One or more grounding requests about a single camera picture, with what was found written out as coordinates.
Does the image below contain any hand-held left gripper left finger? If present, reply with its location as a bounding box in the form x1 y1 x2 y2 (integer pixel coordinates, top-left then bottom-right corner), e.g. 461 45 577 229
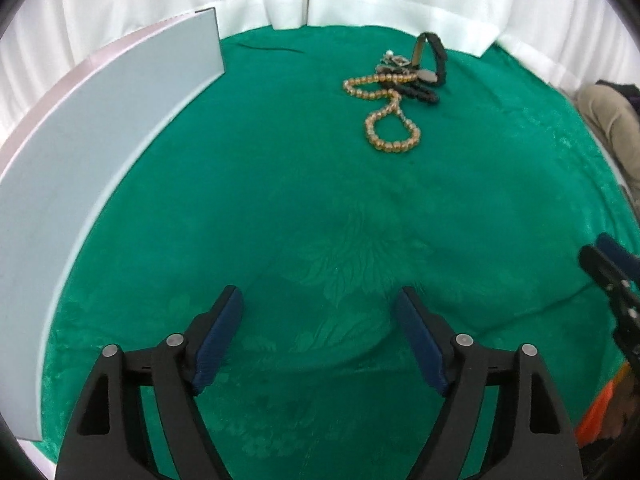
55 285 245 480

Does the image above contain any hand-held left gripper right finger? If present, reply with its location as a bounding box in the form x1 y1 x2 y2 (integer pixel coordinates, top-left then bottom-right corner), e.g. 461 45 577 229
395 286 585 480

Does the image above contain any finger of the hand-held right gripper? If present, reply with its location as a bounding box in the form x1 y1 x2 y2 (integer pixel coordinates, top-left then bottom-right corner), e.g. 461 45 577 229
578 232 640 361

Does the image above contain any gold bead necklace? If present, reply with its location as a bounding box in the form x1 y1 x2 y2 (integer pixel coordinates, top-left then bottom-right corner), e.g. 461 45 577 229
342 74 422 154

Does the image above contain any long white box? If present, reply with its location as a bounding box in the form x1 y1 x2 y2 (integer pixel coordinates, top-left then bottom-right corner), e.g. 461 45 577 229
0 7 225 442

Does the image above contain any black flower-link bracelet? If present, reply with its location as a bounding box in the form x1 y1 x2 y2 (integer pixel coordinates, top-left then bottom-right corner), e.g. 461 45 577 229
382 72 441 106

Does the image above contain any black strap watch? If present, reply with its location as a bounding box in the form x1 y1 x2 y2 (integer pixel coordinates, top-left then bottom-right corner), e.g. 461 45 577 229
412 31 449 84

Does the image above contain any silver pearl charm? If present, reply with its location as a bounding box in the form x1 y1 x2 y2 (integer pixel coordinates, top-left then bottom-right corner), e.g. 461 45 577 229
377 50 413 71

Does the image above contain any green patterned cloth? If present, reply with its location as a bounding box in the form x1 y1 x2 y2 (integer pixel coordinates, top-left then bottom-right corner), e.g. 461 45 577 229
37 24 640 480

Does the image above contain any orange cloth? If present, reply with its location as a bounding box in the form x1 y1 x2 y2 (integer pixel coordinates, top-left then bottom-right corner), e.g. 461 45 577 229
574 360 637 447

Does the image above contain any dark purple cloth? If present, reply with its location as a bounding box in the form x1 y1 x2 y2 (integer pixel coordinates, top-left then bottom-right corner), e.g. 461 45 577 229
595 79 640 100

